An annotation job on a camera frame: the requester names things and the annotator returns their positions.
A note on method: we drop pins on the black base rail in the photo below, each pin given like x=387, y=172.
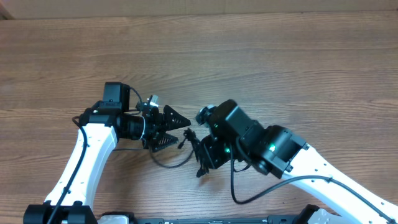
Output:
x=311, y=214

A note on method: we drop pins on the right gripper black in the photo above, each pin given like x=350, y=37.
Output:
x=213, y=158

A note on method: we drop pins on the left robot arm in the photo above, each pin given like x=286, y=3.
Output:
x=101, y=126

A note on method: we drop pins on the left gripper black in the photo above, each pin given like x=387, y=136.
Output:
x=157, y=128

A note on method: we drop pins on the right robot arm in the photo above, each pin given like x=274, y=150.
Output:
x=276, y=150

